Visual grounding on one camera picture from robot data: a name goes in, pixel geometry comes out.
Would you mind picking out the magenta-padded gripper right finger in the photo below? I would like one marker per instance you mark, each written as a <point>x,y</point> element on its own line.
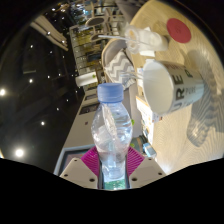
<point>146,171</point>

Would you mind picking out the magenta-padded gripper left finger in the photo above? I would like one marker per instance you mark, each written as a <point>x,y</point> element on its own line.
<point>75,171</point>

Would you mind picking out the clear blue-capped water bottle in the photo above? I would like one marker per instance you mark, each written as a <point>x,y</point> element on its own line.
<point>111,133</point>

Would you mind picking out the black-framed window with posters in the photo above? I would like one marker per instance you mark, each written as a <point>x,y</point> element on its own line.
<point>71,155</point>

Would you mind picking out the group of ceiling lights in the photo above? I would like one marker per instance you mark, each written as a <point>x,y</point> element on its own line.
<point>19,152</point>

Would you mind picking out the white printed paper cup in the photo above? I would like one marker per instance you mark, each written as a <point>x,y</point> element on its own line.
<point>180,88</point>

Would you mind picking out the grey curved sofa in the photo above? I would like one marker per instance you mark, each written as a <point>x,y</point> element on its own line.
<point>108,50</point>

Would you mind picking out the flat round red coaster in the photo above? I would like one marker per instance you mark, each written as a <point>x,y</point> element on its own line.
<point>179,30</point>

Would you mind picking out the group of dining chairs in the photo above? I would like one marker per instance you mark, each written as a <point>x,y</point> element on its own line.
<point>93,15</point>

